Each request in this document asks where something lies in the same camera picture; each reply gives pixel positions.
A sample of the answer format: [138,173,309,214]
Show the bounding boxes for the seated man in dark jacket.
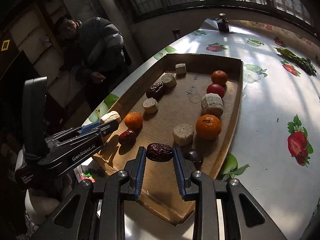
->
[55,16,131,111]

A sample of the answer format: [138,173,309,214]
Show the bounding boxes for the cardboard box tray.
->
[92,52,245,227]

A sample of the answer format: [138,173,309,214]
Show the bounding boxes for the red tomato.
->
[206,83,225,98]

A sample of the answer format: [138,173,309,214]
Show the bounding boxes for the white standing air conditioner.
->
[98,0,144,67]

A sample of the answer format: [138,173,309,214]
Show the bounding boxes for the tall beige corn cake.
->
[99,111,121,124]

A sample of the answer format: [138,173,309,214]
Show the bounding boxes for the round brown corn cake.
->
[173,124,194,146]

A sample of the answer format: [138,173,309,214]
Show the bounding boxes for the dark glass jar with lid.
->
[216,13,229,33]

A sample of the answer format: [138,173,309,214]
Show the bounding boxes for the dark red jujube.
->
[146,82,165,101]
[118,129,137,145]
[146,143,173,163]

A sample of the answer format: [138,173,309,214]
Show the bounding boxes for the orange tangerine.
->
[211,70,228,86]
[124,112,143,130]
[195,114,222,140]

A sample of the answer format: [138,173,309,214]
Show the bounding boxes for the beige corn cake back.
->
[175,63,187,75]

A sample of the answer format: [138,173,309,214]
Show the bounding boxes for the orange tangerine at tray back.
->
[211,70,228,86]

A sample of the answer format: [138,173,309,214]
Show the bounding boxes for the green leafy vegetables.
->
[275,47,317,76]

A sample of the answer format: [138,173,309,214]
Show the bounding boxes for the large beige corn cake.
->
[201,93,224,118]

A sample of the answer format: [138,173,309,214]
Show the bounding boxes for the dark purple plum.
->
[186,150,204,168]

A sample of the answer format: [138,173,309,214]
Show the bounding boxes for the beige corn cake chunk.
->
[142,98,158,114]

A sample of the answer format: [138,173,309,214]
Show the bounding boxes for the person's left hand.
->
[25,174,72,225]

